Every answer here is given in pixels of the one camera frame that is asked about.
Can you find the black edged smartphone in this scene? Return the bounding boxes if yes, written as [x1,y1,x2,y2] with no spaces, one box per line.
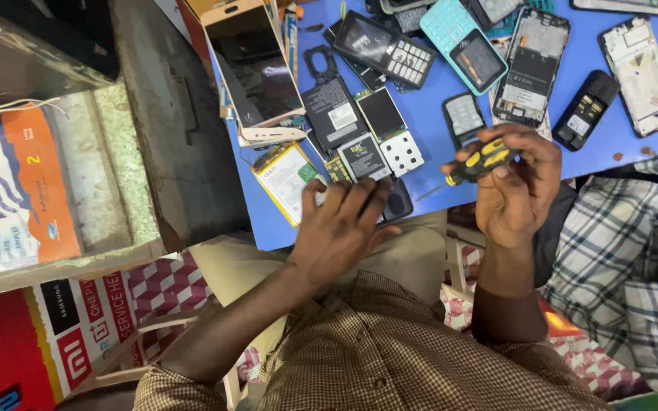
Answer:
[569,0,658,18]

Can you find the white wires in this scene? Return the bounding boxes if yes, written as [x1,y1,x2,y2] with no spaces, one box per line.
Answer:
[0,96,70,121]

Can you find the black yellow screwdriver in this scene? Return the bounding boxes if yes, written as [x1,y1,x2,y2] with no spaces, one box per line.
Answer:
[415,137,519,202]

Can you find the small gold circuit board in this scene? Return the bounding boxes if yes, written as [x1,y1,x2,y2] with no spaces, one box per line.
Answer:
[324,154,354,185]

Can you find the gold smartphone with dark screen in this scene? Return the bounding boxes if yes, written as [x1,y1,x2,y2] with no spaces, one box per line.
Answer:
[200,0,307,130]

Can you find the black camera frame piece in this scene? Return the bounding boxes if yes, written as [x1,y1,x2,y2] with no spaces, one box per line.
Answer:
[304,45,341,86]

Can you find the large black phone battery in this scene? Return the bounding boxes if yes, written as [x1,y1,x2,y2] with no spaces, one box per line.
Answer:
[300,77,370,152]

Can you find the black phone housing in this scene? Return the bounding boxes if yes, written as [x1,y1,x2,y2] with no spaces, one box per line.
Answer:
[377,178,414,225]

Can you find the small black phone battery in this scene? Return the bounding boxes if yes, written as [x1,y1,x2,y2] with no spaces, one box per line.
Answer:
[337,132,393,182]

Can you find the teal circuit board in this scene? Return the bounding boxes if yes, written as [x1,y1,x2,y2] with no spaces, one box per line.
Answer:
[486,0,555,41]

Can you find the person's brown checkered shirt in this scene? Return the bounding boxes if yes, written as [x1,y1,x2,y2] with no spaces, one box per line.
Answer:
[134,271,610,411]

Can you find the white yellow-edged phone battery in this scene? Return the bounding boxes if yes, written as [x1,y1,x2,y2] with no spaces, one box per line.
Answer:
[251,142,327,228]

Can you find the orange plastic item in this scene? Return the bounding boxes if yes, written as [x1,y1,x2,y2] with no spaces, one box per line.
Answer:
[537,297,584,339]

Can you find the red white logo banner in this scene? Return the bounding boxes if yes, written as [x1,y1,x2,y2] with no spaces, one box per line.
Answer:
[0,268,155,411]

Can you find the black feature phone back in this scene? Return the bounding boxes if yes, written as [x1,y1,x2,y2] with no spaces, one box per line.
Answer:
[552,70,622,152]

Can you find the person's right hand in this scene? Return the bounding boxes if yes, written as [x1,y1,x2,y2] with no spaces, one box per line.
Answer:
[440,124,563,249]

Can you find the person's left hand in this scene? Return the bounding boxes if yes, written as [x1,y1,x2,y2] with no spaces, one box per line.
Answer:
[289,178,403,286]

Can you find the orange white poster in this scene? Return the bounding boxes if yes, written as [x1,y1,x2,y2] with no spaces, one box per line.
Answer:
[0,105,84,280]

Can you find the stack of phone parts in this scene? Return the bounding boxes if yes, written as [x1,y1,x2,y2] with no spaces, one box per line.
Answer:
[275,0,302,81]

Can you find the opened black frame smartphone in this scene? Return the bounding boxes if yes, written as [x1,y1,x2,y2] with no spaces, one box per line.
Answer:
[492,7,571,129]

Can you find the gold phone frame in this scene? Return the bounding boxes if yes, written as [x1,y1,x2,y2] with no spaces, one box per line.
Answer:
[239,126,307,148]

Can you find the grey metal box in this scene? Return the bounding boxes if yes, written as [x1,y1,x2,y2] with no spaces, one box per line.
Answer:
[0,0,121,109]

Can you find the black slim phone cover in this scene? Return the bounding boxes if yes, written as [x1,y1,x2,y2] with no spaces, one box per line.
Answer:
[323,20,388,92]

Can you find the opened white inside smartphone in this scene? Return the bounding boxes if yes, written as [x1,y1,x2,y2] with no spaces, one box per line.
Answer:
[597,16,658,139]

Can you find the red cardboard box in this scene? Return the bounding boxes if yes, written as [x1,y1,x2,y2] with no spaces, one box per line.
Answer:
[175,0,221,61]

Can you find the small black grey keypad phone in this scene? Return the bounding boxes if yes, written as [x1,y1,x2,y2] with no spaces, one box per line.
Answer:
[442,92,487,150]

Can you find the black phone with grey screen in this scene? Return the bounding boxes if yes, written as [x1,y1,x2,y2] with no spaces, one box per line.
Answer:
[466,0,527,32]

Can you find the phone display with white keypad board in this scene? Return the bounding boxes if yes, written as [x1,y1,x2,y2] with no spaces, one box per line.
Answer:
[355,86,426,178]

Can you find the teal keypad phone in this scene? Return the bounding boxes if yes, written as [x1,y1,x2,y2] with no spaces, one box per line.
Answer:
[419,0,509,97]

